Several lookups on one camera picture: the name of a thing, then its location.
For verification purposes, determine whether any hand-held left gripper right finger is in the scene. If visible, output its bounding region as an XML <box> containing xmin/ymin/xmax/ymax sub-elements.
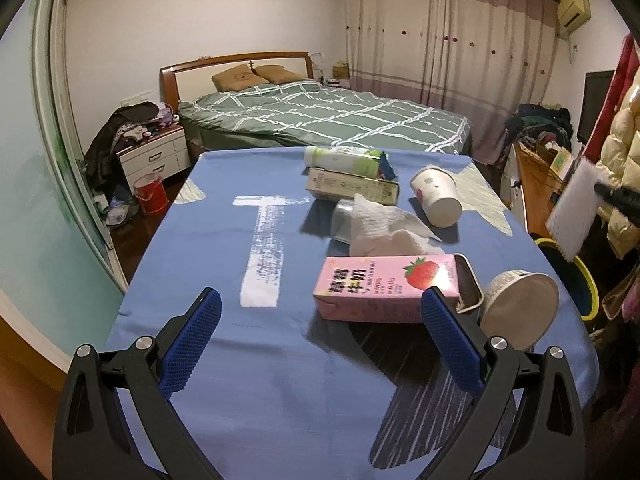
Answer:
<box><xmin>420</xmin><ymin>287</ymin><xmax>586</xmax><ymax>480</ymax></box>

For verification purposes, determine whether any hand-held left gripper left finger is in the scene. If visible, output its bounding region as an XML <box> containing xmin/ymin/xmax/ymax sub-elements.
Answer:
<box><xmin>54</xmin><ymin>287</ymin><xmax>223</xmax><ymax>480</ymax></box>

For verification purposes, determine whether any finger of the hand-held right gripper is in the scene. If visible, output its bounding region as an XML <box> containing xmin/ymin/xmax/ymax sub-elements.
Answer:
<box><xmin>594</xmin><ymin>182</ymin><xmax>640</xmax><ymax>212</ymax></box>

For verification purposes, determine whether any white textured sheet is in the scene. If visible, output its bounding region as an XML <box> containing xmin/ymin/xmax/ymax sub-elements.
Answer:
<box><xmin>545</xmin><ymin>157</ymin><xmax>608</xmax><ymax>261</ymax></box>

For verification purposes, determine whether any yellow-rimmed dark trash bin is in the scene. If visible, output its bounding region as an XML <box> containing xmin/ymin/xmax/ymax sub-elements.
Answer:
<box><xmin>532</xmin><ymin>237</ymin><xmax>598</xmax><ymax>321</ymax></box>

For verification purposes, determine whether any clear plastic jar green band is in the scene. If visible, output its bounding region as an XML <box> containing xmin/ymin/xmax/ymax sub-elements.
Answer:
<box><xmin>330</xmin><ymin>199</ymin><xmax>362</xmax><ymax>243</ymax></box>

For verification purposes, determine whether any cream puffer jacket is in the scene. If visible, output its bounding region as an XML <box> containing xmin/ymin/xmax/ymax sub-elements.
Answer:
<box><xmin>597</xmin><ymin>80</ymin><xmax>640</xmax><ymax>261</ymax></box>

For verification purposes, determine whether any dark rectangular metal tin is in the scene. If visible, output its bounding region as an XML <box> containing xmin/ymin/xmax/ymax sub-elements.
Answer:
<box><xmin>452</xmin><ymin>254</ymin><xmax>486</xmax><ymax>316</ymax></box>

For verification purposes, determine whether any green printed box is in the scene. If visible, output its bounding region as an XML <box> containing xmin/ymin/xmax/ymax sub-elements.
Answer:
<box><xmin>550</xmin><ymin>150</ymin><xmax>576</xmax><ymax>181</ymax></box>

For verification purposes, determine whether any blue star-print tablecloth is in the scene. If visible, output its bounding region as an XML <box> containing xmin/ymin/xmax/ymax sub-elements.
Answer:
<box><xmin>102</xmin><ymin>147</ymin><xmax>601</xmax><ymax>480</ymax></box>

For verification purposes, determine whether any white round yogurt tub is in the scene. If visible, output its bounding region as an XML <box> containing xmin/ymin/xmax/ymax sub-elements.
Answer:
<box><xmin>480</xmin><ymin>270</ymin><xmax>561</xmax><ymax>352</ymax></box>

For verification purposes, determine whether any wooden desk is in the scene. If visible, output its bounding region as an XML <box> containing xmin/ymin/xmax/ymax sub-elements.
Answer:
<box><xmin>510</xmin><ymin>140</ymin><xmax>576</xmax><ymax>241</ymax></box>

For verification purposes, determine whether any black television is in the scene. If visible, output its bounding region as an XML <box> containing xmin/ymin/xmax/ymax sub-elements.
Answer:
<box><xmin>576</xmin><ymin>70</ymin><xmax>616</xmax><ymax>143</ymax></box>

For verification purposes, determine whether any pink strawberry milk carton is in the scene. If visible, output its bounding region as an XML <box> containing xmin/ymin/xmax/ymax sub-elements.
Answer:
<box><xmin>312</xmin><ymin>254</ymin><xmax>466</xmax><ymax>323</ymax></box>

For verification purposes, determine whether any dark pile of clothes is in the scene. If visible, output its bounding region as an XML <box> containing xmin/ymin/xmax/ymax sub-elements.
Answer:
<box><xmin>505</xmin><ymin>102</ymin><xmax>573</xmax><ymax>161</ymax></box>

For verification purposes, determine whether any white crumpled paper tissue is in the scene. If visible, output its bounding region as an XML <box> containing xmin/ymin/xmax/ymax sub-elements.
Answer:
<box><xmin>347</xmin><ymin>192</ymin><xmax>443</xmax><ymax>257</ymax></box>

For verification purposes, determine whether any white paper cup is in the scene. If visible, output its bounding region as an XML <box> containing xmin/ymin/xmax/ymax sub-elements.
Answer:
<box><xmin>410</xmin><ymin>166</ymin><xmax>462</xmax><ymax>227</ymax></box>

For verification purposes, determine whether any red plastic bucket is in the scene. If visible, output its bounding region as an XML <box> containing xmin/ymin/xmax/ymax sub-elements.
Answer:
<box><xmin>132</xmin><ymin>172</ymin><xmax>168</xmax><ymax>216</ymax></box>

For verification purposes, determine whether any beige printed cardboard box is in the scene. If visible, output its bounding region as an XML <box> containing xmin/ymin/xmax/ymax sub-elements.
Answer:
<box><xmin>306</xmin><ymin>167</ymin><xmax>401</xmax><ymax>206</ymax></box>

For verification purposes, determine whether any blue snack wrapper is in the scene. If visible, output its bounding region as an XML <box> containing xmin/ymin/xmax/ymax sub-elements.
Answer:
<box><xmin>376</xmin><ymin>151</ymin><xmax>398</xmax><ymax>181</ymax></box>

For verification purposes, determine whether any white nightstand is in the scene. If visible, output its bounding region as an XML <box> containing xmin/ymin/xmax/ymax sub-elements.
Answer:
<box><xmin>116</xmin><ymin>125</ymin><xmax>192</xmax><ymax>193</ymax></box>

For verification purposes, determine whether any white bottle green cap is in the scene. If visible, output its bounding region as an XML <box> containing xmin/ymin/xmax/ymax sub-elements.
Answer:
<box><xmin>304</xmin><ymin>146</ymin><xmax>386</xmax><ymax>178</ymax></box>

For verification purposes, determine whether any frosted glass sliding door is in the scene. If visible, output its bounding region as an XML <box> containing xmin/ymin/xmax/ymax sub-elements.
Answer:
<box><xmin>0</xmin><ymin>0</ymin><xmax>131</xmax><ymax>361</ymax></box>

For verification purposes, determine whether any dark clothes pile on nightstand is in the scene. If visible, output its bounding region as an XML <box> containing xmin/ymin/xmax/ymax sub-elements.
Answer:
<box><xmin>82</xmin><ymin>101</ymin><xmax>181</xmax><ymax>196</ymax></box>

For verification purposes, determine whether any pink and white curtain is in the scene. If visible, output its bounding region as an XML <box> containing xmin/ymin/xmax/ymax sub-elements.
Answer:
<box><xmin>344</xmin><ymin>0</ymin><xmax>560</xmax><ymax>163</ymax></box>

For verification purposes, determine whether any bed with green quilt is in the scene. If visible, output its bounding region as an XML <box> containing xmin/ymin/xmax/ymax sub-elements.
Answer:
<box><xmin>177</xmin><ymin>80</ymin><xmax>473</xmax><ymax>155</ymax></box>

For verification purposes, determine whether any brown pillow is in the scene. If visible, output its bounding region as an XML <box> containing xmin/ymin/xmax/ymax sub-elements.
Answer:
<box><xmin>256</xmin><ymin>64</ymin><xmax>305</xmax><ymax>85</ymax></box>
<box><xmin>211</xmin><ymin>67</ymin><xmax>266</xmax><ymax>92</ymax></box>

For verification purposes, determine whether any wooden bed headboard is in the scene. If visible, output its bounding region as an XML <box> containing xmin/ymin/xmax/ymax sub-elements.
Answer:
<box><xmin>159</xmin><ymin>51</ymin><xmax>313</xmax><ymax>106</ymax></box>

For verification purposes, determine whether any cream wall air conditioner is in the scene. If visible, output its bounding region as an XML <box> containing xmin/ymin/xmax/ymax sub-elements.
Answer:
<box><xmin>556</xmin><ymin>0</ymin><xmax>591</xmax><ymax>41</ymax></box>

